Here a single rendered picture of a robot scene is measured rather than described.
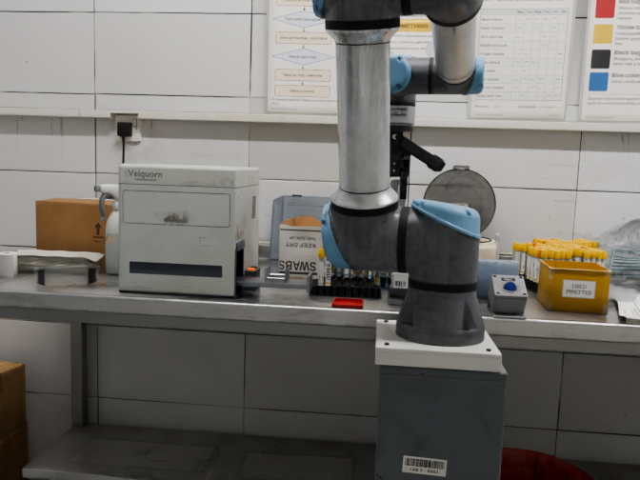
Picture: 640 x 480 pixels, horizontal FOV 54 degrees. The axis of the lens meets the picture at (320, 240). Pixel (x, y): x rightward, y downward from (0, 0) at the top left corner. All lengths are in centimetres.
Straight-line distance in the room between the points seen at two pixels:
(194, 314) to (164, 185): 30
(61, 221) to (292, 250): 69
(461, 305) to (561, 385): 120
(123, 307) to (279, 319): 36
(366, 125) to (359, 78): 7
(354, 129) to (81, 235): 112
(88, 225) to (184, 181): 54
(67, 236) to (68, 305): 45
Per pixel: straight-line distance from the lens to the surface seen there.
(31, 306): 160
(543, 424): 226
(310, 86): 204
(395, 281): 146
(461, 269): 105
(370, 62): 99
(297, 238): 171
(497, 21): 208
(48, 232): 200
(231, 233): 143
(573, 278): 152
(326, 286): 151
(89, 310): 154
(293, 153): 205
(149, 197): 149
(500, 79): 206
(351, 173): 103
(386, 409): 105
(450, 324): 104
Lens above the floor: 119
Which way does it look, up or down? 7 degrees down
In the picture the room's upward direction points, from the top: 2 degrees clockwise
